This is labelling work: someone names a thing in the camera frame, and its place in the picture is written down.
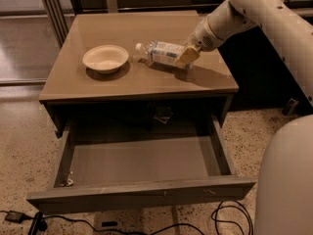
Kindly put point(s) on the black power adapter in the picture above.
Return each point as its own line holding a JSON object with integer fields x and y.
{"x": 14, "y": 216}

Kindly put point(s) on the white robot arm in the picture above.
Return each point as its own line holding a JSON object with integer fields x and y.
{"x": 289, "y": 34}

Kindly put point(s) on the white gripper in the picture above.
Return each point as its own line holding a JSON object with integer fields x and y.
{"x": 202, "y": 38}

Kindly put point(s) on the clear bottle with blue label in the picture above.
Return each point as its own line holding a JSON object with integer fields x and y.
{"x": 163, "y": 53}

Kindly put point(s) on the dark device on floor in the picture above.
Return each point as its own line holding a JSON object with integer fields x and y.
{"x": 290, "y": 108}

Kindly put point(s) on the white paper bowl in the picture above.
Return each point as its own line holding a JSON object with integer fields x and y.
{"x": 105, "y": 59}

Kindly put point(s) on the open grey top drawer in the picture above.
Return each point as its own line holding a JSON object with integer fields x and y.
{"x": 107, "y": 165}

